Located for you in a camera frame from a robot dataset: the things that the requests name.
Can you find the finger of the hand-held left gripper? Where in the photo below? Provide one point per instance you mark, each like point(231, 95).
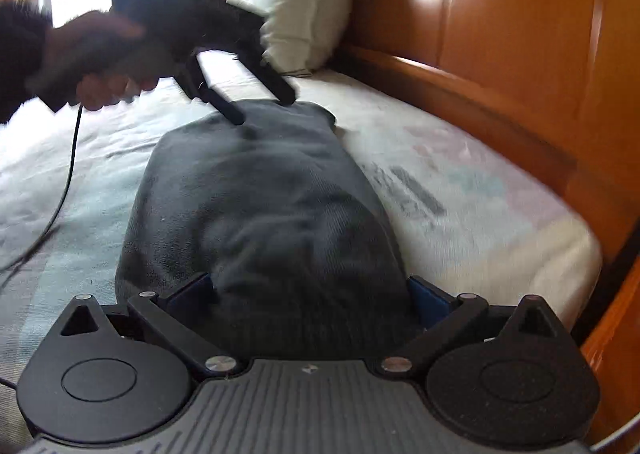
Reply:
point(272, 79)
point(215, 99)

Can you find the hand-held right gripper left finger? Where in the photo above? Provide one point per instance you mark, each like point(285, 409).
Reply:
point(187, 296)

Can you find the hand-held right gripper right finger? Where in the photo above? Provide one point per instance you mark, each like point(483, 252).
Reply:
point(430, 301)

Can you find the dark grey pants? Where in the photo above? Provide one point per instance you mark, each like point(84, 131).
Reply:
point(265, 219)

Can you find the person's left forearm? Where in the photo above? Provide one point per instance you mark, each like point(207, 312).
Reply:
point(22, 59)

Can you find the person's left hand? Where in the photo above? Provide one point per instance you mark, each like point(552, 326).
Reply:
point(100, 54)

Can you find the large beige printed pillow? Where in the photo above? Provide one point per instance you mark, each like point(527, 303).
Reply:
point(295, 4)

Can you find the bed with patchwork sheet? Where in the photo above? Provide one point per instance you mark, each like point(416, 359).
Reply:
point(450, 194)

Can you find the wooden headboard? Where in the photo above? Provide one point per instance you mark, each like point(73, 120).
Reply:
point(500, 34)

